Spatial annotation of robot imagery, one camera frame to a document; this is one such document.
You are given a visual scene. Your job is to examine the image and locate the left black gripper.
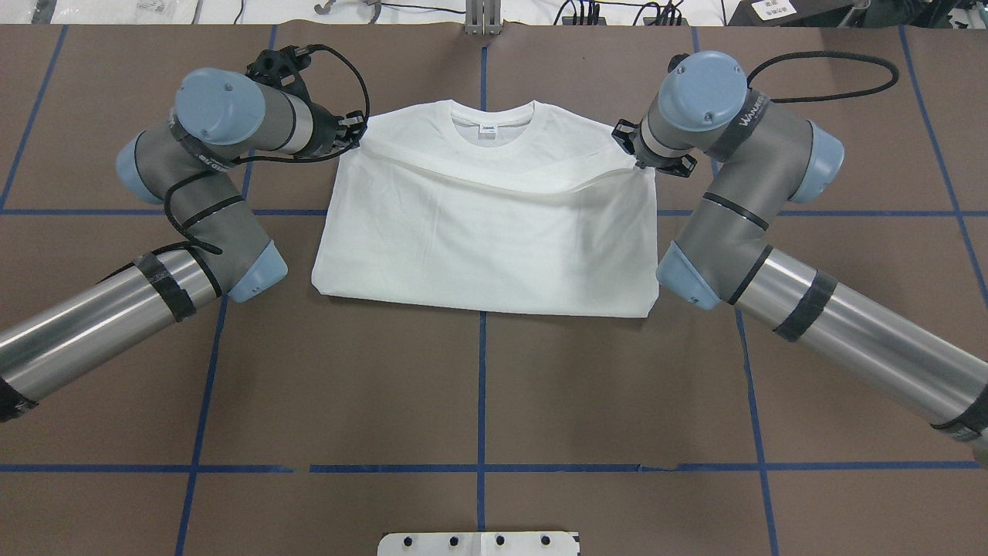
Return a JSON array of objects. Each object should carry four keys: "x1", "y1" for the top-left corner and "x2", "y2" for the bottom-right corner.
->
[{"x1": 331, "y1": 110, "x2": 367, "y2": 152}]

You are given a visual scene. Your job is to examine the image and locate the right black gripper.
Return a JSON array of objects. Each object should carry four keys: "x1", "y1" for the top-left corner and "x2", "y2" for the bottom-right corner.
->
[{"x1": 611, "y1": 119, "x2": 696, "y2": 178}]

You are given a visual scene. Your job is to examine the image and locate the white long-sleeve printed shirt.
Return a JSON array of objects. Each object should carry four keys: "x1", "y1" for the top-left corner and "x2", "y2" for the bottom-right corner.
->
[{"x1": 311, "y1": 100, "x2": 660, "y2": 319}]

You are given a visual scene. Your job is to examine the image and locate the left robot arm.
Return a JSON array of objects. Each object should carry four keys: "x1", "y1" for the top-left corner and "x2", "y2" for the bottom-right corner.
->
[{"x1": 2, "y1": 63, "x2": 371, "y2": 422}]

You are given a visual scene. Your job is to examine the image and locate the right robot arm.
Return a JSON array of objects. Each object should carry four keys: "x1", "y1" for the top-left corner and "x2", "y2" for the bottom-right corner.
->
[{"x1": 613, "y1": 50, "x2": 986, "y2": 467}]

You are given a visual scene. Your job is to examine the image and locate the black box with label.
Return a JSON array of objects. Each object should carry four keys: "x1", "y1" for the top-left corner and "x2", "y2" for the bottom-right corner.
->
[{"x1": 727, "y1": 1, "x2": 854, "y2": 27}]

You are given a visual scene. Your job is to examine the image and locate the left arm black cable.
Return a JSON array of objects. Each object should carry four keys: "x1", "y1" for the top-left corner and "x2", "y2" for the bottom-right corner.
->
[{"x1": 162, "y1": 43, "x2": 371, "y2": 256}]

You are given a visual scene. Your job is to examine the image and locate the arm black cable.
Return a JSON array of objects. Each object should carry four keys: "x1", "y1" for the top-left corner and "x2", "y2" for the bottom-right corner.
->
[
  {"x1": 746, "y1": 49, "x2": 901, "y2": 104},
  {"x1": 162, "y1": 43, "x2": 371, "y2": 256}
]

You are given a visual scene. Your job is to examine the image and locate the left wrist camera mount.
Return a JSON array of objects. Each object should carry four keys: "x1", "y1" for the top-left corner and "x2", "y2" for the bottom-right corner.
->
[{"x1": 245, "y1": 46, "x2": 312, "y2": 100}]

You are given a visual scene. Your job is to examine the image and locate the aluminium frame post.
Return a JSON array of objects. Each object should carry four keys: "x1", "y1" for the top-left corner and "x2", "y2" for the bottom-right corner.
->
[{"x1": 465, "y1": 0, "x2": 503, "y2": 36}]

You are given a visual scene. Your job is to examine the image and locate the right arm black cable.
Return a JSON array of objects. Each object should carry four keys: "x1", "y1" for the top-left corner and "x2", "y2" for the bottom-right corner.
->
[{"x1": 746, "y1": 49, "x2": 901, "y2": 104}]

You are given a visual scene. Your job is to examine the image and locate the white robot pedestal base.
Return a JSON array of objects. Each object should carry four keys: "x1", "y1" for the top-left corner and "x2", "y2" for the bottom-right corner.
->
[{"x1": 377, "y1": 531, "x2": 581, "y2": 555}]

